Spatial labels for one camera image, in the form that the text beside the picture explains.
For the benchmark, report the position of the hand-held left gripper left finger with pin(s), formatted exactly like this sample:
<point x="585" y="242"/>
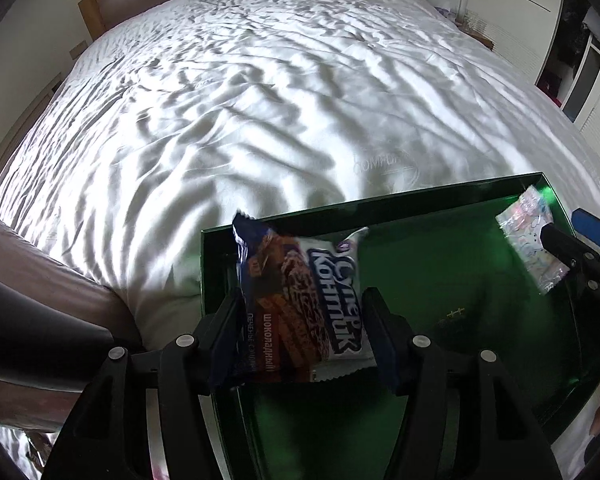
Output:
<point x="224" y="345"/>

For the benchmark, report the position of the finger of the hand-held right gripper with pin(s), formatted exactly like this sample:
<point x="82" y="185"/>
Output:
<point x="595" y="227"/>
<point x="565" y="245"/>

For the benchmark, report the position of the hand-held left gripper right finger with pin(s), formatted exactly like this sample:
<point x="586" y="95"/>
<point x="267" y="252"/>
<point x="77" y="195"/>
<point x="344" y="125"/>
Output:
<point x="386" y="355"/>

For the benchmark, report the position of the pastel candy packet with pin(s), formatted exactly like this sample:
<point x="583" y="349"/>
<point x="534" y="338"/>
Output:
<point x="525" y="230"/>

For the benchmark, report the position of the chocolate cookie snack packet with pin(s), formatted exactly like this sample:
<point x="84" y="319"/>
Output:
<point x="300" y="300"/>

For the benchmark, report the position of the dark green tray box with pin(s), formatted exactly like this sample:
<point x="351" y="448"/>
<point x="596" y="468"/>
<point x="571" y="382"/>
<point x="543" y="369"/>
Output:
<point x="430" y="270"/>

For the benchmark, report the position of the dark padded object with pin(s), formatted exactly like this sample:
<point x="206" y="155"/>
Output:
<point x="35" y="330"/>

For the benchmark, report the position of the hanging clothes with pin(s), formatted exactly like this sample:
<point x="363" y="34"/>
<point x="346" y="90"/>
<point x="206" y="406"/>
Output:
<point x="570" y="35"/>

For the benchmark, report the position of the wooden nightstand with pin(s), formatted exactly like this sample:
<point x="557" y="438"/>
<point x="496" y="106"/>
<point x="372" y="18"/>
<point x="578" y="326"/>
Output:
<point x="477" y="35"/>

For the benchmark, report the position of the white wardrobe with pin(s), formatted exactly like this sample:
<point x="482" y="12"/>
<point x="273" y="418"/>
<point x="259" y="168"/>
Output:
<point x="510" y="10"/>

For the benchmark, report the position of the white-sheeted bed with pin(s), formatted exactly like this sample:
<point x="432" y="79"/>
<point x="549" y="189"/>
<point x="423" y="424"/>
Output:
<point x="280" y="110"/>

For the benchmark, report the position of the small purple item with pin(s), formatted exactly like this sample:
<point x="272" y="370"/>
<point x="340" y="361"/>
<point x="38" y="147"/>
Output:
<point x="447" y="14"/>

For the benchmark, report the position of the wooden headboard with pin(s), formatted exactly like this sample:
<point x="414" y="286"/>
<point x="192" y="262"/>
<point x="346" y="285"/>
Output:
<point x="110" y="5"/>

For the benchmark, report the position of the wall socket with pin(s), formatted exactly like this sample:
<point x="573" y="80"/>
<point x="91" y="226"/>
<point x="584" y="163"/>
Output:
<point x="78" y="49"/>

